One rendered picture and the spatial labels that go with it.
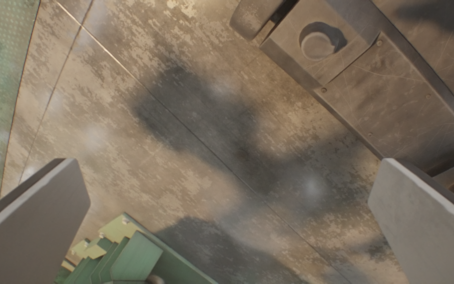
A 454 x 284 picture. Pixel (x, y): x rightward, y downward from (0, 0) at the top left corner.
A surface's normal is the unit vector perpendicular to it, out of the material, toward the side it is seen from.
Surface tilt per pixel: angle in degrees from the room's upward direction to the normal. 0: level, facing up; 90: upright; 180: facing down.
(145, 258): 90
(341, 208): 0
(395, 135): 0
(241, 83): 0
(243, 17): 31
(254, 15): 24
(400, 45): 45
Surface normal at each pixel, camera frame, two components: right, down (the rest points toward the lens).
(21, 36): -0.30, 0.58
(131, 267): 0.66, -0.45
